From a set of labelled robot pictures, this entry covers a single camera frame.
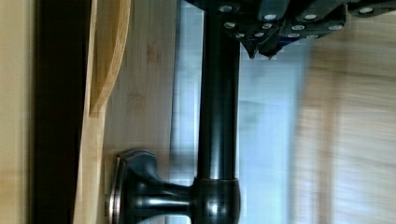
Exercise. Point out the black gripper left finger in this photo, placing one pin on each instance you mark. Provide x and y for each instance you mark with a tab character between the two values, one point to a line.
256	24

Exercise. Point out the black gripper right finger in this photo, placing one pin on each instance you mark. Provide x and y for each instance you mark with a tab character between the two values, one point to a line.
291	20

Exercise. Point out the black drawer handle bar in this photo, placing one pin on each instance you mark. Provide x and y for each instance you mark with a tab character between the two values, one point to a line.
137	192

